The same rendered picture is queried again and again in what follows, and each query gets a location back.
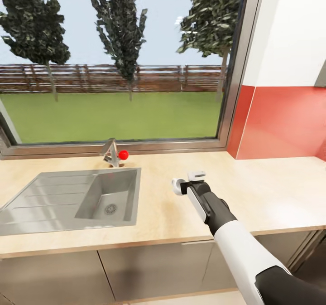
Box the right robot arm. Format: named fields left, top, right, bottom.
left=180, top=169, right=326, bottom=305

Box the coffee cup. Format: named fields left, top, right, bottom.
left=171, top=178, right=187, bottom=196

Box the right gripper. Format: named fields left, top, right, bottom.
left=180, top=181, right=191, bottom=195

